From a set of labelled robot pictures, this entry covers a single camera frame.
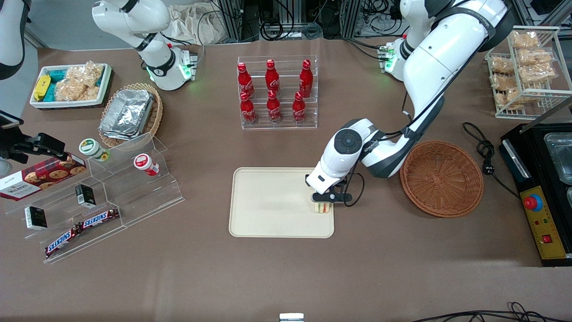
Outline red tartan cookie box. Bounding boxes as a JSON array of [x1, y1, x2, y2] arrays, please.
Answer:
[[0, 154, 87, 202]]

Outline black appliance with yellow panel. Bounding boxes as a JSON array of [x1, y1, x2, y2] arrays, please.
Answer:
[[499, 96, 572, 267]]

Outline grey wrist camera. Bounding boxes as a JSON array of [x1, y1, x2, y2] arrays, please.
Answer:
[[0, 111, 24, 130], [311, 191, 353, 206]]

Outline black power cable with plug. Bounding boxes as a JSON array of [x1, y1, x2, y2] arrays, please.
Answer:
[[462, 122, 521, 200]]

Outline black cable coil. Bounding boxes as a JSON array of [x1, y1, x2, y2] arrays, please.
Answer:
[[261, 20, 323, 41]]

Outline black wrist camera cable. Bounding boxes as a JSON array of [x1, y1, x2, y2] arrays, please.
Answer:
[[345, 13, 508, 208]]

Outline white rectangular bin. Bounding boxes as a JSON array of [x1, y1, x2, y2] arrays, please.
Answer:
[[29, 63, 113, 109]]

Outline aluminium profile leg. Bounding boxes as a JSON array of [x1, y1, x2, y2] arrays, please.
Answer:
[[221, 0, 244, 42], [342, 0, 362, 39]]

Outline steel pan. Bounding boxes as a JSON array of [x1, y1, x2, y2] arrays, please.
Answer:
[[543, 133, 572, 185]]

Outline black floor cables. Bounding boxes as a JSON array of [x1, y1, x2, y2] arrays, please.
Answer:
[[411, 302, 572, 322]]

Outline aluminium foil tray stack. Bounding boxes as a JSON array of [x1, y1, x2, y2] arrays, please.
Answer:
[[99, 89, 155, 141]]

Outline round brown wicker basket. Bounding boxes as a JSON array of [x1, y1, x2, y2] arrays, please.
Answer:
[[400, 141, 484, 218]]

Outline oval light wicker basket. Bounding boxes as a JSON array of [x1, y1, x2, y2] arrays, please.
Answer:
[[98, 83, 163, 148]]

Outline green lid cup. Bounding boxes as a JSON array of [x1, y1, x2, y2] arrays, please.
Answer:
[[79, 138, 111, 162]]

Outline red lid cup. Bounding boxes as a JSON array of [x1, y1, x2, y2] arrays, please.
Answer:
[[134, 153, 160, 176]]

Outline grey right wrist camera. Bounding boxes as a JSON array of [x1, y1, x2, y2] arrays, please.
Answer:
[[0, 111, 24, 130]]

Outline fried snack bag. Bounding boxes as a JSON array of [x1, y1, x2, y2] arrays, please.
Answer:
[[490, 73, 519, 90], [510, 30, 540, 49], [489, 57, 516, 76], [519, 63, 557, 85], [517, 48, 554, 66], [494, 87, 526, 110]]

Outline clear acrylic bottle rack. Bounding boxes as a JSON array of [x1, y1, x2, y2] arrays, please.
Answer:
[[237, 55, 319, 131]]

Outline clear acrylic step shelf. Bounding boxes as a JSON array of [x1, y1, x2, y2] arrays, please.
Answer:
[[87, 132, 185, 227], [4, 154, 128, 264]]

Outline beige cloth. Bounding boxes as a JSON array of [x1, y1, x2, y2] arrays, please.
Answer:
[[168, 4, 225, 46]]

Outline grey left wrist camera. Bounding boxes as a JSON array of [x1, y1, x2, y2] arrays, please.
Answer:
[[311, 191, 353, 206]]

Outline small black box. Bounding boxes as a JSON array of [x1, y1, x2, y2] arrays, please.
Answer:
[[24, 206, 48, 231], [75, 184, 96, 208]]

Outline yellow snack pack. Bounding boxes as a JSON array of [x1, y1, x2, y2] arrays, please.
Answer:
[[34, 75, 51, 102]]

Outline clear rice cracker bag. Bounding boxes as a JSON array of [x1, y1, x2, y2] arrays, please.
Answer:
[[67, 61, 105, 88], [55, 79, 100, 102]]

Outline Snickers chocolate bar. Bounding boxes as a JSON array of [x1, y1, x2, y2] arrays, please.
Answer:
[[80, 207, 120, 230], [44, 225, 82, 259]]

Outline red cola bottle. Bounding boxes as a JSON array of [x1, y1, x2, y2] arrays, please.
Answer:
[[237, 63, 255, 99], [267, 90, 282, 124], [299, 59, 314, 98], [265, 59, 281, 96], [240, 92, 258, 125], [292, 92, 307, 123]]

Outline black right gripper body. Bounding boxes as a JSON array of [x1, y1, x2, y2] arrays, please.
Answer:
[[0, 138, 42, 164]]

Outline beige plastic tray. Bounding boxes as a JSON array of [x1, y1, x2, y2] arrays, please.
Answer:
[[229, 167, 335, 238]]

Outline white wire rack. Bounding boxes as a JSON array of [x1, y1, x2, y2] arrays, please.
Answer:
[[485, 25, 572, 120]]

